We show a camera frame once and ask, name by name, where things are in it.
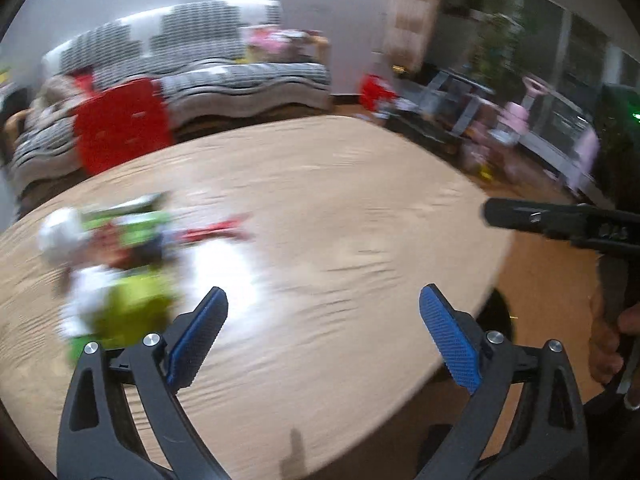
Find green potted plant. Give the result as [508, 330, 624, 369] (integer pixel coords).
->
[472, 10, 523, 98]

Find sofa with striped cover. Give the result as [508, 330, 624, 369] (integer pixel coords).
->
[10, 0, 333, 196]

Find red bag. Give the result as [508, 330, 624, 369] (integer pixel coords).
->
[359, 74, 398, 111]

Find white crumpled paper ball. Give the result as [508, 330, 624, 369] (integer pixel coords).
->
[39, 208, 90, 264]

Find pink cloth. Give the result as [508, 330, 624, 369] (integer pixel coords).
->
[562, 129, 601, 198]

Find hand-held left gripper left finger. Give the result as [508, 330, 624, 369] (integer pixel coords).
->
[57, 286, 229, 480]

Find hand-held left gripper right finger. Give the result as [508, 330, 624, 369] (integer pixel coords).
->
[419, 284, 588, 480]

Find red wrapper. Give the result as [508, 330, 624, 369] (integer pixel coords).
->
[181, 213, 254, 244]

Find glass sliding door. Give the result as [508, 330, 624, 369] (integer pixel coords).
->
[515, 0, 631, 201]

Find pink printed pillow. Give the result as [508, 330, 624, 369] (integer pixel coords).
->
[244, 24, 303, 63]

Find person's right hand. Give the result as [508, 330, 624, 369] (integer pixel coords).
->
[589, 290, 640, 411]

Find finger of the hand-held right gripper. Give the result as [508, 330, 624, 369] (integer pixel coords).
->
[483, 197, 581, 243]

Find wooden sofa armrest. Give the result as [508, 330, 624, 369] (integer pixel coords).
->
[1, 109, 28, 166]
[300, 34, 332, 67]

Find red plastic chair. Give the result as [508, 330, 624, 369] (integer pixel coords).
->
[74, 77, 173, 178]

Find pink toy car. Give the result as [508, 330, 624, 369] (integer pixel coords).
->
[497, 74, 548, 146]

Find grey metal rack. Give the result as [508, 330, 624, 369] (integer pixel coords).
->
[412, 70, 498, 146]

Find beige curtain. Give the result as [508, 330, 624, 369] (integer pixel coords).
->
[386, 0, 447, 72]

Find brown clothes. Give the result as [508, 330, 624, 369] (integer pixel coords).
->
[29, 76, 81, 113]

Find yellow-green white packet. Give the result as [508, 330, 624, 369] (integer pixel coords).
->
[62, 266, 180, 356]

